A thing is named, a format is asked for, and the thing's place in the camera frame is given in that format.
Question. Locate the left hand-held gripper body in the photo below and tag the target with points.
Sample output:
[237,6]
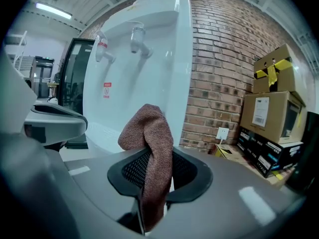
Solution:
[12,96]

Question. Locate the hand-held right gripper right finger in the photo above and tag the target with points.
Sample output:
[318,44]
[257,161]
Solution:
[224,183]

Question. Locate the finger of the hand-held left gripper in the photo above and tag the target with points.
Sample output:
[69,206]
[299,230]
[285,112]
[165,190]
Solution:
[57,128]

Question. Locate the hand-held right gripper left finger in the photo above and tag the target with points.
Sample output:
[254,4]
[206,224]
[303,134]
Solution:
[94,183]

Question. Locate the brown wiping cloth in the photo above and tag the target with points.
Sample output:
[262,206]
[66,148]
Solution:
[154,138]

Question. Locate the white water dispenser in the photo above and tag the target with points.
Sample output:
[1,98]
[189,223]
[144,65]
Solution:
[149,83]

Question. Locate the red printed carton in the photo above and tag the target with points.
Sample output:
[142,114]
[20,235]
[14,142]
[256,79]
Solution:
[224,152]

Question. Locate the dark double door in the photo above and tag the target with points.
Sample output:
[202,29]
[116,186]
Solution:
[42,78]

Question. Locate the black framed glass door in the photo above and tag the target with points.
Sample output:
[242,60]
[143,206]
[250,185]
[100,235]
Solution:
[72,83]

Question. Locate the white metal shelf rack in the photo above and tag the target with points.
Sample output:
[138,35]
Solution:
[17,48]

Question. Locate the black printed carton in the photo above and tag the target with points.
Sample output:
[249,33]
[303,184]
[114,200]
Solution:
[264,155]

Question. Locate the cardboard box with white label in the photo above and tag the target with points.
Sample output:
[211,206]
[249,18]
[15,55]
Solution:
[269,113]

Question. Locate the ceiling tube light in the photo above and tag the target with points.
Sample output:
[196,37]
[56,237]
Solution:
[53,10]

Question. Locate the cardboard box with striped tape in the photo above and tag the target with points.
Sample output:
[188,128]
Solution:
[276,68]

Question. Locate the white wall socket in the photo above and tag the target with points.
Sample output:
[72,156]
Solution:
[222,133]

